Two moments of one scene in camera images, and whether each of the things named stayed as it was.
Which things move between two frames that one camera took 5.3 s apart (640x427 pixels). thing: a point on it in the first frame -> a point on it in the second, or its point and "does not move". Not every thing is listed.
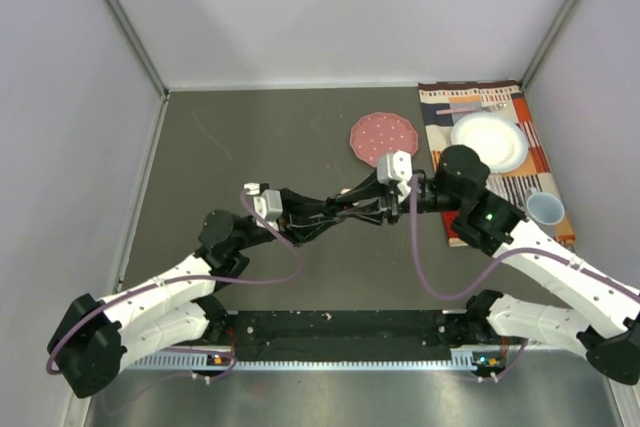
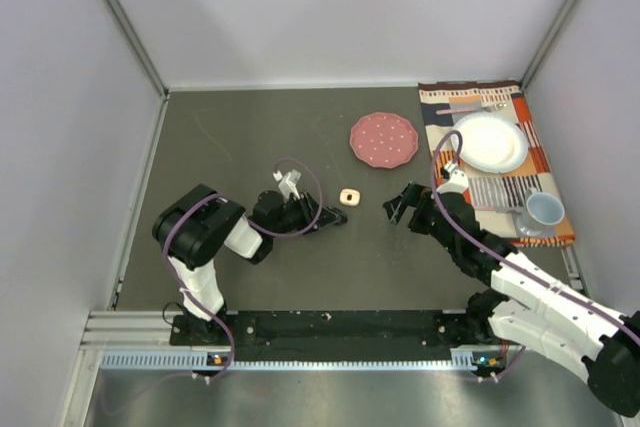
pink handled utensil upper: (439, 112) does not move
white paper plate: (499, 139) does not move
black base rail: (342, 335) does not move
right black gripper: (371, 189) -> (420, 197)
